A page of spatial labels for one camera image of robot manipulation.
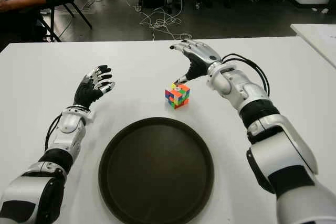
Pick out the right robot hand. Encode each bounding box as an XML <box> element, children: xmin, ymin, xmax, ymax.
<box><xmin>169</xmin><ymin>39</ymin><xmax>223</xmax><ymax>86</ymax></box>

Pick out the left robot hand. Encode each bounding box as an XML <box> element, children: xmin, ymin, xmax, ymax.
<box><xmin>73</xmin><ymin>64</ymin><xmax>116</xmax><ymax>108</ymax></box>

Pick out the multicolour Rubik's cube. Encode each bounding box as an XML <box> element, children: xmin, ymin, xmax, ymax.
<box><xmin>164</xmin><ymin>83</ymin><xmax>191</xmax><ymax>110</ymax></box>

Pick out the person bare forearm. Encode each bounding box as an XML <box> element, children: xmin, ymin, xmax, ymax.
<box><xmin>6</xmin><ymin>0</ymin><xmax>47</xmax><ymax>12</ymax></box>

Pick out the dark brown round plate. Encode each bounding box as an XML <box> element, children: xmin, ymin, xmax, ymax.
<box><xmin>98</xmin><ymin>116</ymin><xmax>215</xmax><ymax>224</ymax></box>

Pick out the white side table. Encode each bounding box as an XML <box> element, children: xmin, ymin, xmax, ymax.
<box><xmin>290</xmin><ymin>23</ymin><xmax>336</xmax><ymax>69</ymax></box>

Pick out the tangled white floor cable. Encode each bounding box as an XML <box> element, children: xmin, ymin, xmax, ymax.
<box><xmin>125</xmin><ymin>0</ymin><xmax>192</xmax><ymax>41</ymax></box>

